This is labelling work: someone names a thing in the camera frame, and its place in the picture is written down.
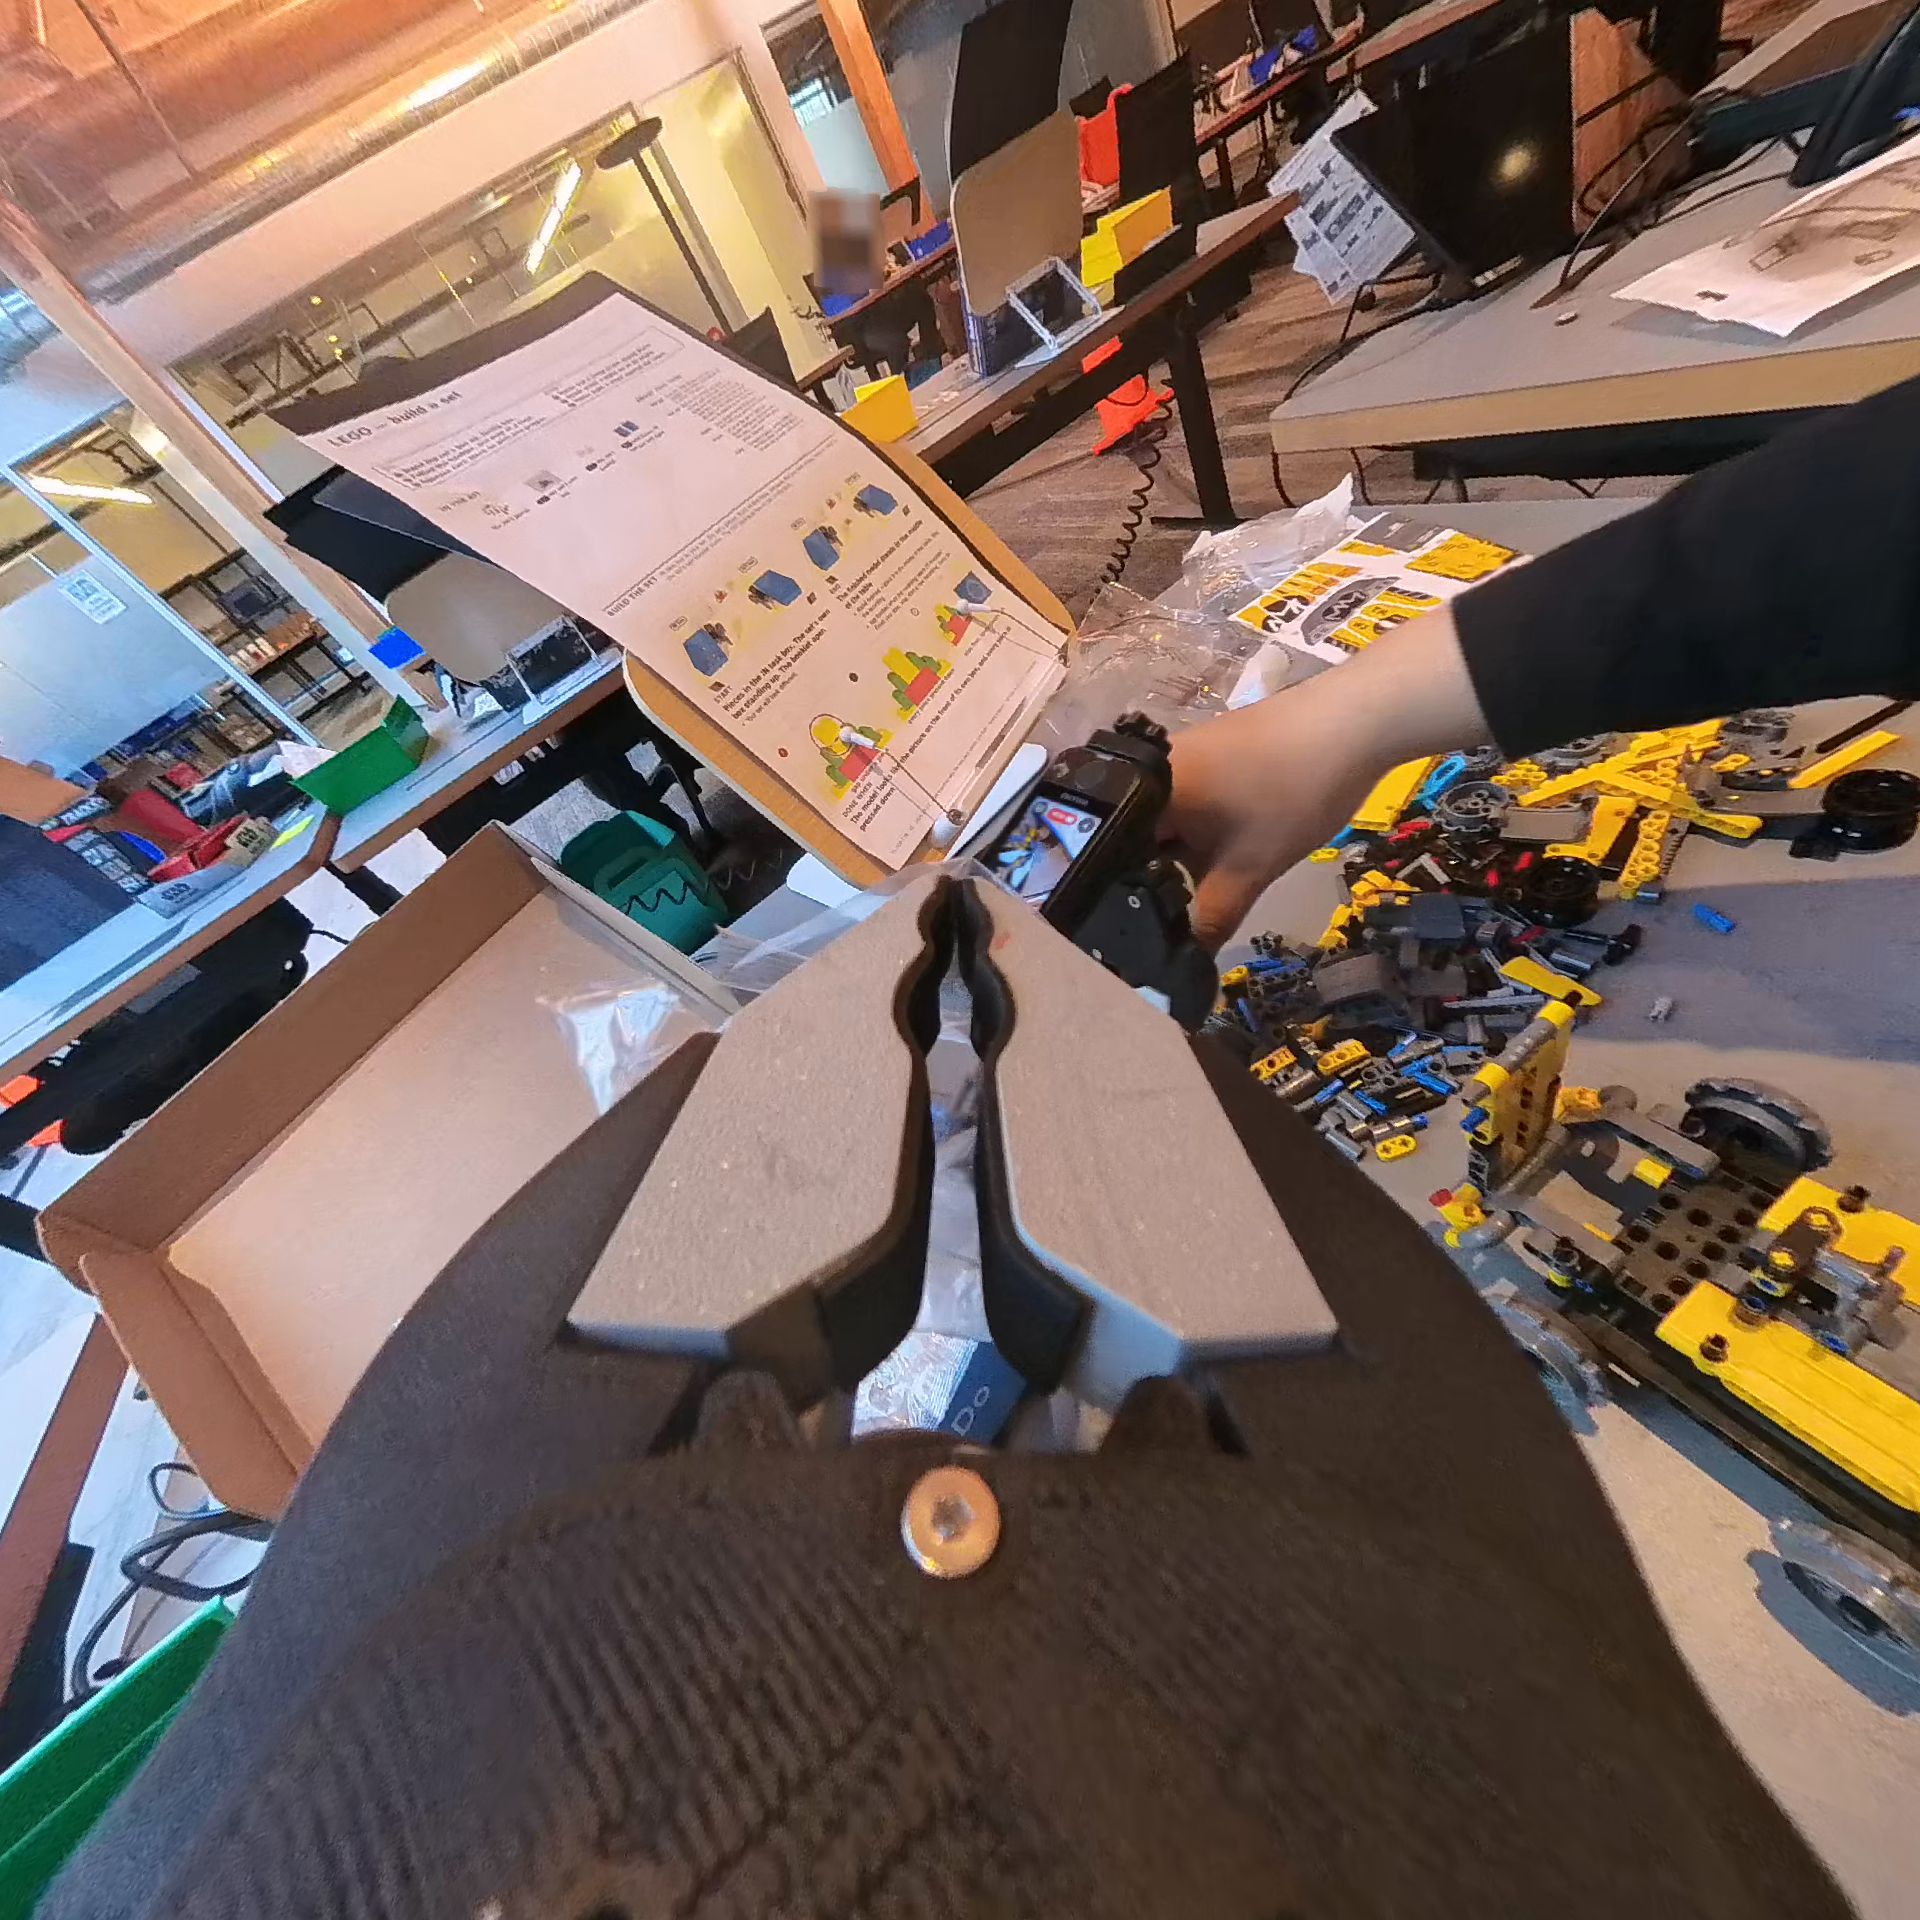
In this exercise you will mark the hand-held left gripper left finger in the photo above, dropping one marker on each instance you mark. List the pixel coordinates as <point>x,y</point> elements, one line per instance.
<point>780,1140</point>

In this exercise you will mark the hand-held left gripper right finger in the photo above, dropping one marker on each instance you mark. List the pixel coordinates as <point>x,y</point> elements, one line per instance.
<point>1140,1170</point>

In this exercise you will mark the dark blue cardboard kit box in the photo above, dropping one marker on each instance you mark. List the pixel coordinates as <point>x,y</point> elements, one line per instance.
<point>376,1140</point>

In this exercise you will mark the person's right forearm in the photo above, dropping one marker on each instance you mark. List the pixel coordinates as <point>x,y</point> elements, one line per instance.
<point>1694,600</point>

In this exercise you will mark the grey desk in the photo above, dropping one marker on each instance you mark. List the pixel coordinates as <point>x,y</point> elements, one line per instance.
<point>1800,989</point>

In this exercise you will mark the person's right hand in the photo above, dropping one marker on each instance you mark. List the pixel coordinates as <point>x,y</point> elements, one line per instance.
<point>1290,779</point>

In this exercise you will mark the crumpled clear plastic bag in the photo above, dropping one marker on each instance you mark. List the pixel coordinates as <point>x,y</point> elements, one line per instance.
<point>1275,540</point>
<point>1155,644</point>

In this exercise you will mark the green plastic container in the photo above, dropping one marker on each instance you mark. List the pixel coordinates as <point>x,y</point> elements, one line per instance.
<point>645,884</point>

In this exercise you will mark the yellow sticker sheet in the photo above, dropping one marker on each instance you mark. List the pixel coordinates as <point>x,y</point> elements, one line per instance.
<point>1349,600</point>

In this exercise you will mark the pile of mixed toy bricks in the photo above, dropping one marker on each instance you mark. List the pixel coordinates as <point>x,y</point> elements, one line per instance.
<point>1441,961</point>

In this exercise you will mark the yellow storage bin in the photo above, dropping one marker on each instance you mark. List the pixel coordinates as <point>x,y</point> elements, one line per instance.
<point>1124,241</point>
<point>882,412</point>

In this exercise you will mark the clear acrylic sign holder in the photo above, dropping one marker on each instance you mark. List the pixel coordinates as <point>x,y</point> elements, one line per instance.
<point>1054,304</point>

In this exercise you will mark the printed instruction sheet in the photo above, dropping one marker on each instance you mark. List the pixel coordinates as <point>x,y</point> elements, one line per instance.
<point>675,540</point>

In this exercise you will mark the small green storage bin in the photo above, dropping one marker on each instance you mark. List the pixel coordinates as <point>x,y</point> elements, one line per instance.
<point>360,773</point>

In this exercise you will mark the grey office table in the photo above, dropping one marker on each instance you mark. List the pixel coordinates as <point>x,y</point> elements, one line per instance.
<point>1500,376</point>

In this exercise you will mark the hanging printed paper sheets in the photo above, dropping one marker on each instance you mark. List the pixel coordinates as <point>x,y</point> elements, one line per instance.
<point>1334,210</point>

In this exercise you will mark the yellow toy car model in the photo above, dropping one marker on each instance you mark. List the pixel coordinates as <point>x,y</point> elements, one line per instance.
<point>1786,1349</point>

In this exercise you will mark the white printed paper sheet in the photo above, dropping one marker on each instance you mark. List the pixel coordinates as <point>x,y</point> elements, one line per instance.
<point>1786,253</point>

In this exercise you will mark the green plastic bin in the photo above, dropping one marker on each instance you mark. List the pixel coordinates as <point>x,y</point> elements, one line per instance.
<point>90,1755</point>

